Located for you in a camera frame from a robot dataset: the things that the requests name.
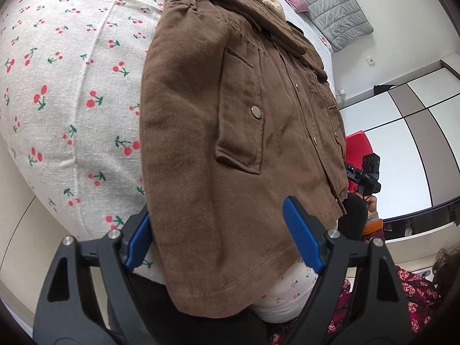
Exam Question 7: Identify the person's black pants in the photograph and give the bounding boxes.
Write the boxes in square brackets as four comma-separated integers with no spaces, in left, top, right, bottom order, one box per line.
[107,192,369,345]

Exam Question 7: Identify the red plastic chair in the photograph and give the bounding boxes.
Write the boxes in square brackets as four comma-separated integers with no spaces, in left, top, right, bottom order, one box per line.
[344,131,375,174]

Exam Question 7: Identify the grey quilted headboard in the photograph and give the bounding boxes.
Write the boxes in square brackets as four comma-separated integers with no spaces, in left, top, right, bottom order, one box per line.
[283,0,373,53]

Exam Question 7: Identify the person's right hand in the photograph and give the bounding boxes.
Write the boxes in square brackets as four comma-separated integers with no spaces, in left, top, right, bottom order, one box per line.
[366,195,380,221]

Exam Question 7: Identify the person's floral clothing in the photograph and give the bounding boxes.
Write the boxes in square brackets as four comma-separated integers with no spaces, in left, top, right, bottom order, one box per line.
[269,237,443,345]

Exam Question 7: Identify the cherry print blanket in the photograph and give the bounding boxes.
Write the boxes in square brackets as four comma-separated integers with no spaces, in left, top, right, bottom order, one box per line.
[0,0,346,325]

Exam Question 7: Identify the white and grey wardrobe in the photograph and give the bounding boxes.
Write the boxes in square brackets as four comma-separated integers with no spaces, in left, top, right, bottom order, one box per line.
[339,60,460,239]

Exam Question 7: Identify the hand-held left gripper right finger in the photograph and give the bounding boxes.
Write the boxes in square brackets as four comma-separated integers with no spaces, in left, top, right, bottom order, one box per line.
[282,195,414,345]

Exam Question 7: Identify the person's dark hair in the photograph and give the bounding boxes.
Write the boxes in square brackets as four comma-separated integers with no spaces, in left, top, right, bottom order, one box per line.
[430,242,460,297]

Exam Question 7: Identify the person's right forearm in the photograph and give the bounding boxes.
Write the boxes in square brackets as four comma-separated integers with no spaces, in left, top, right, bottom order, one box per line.
[362,216,386,246]

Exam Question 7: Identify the brown coat with fur collar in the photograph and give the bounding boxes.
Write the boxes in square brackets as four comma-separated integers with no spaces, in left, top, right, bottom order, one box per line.
[138,0,350,321]

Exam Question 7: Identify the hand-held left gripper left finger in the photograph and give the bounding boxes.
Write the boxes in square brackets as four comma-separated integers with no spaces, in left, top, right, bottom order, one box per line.
[32,204,159,345]

